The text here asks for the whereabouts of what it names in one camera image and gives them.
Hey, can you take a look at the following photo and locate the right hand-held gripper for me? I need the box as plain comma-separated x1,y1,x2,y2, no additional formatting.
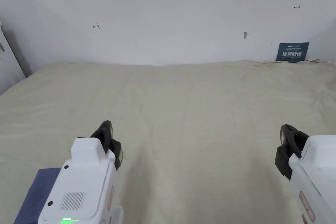
274,124,336,224

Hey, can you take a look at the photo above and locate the dark blue garment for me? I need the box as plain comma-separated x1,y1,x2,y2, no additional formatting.
13,167,62,224

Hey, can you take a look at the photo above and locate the bed with beige sheet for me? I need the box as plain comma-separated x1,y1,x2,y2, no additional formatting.
0,59,336,224

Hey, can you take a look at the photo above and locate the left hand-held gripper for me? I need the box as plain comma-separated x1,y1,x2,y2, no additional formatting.
38,120,124,224

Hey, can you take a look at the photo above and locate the dark blue sign card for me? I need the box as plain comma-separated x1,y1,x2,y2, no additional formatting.
276,42,310,63

